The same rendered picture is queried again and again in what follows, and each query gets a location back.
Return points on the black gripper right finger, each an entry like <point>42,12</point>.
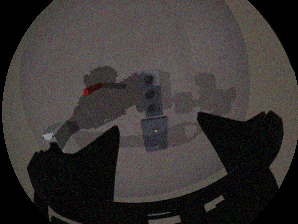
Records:
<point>229,137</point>

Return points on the dark red peg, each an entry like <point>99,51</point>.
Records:
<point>91,89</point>

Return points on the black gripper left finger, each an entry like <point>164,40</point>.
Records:
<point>95,164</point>

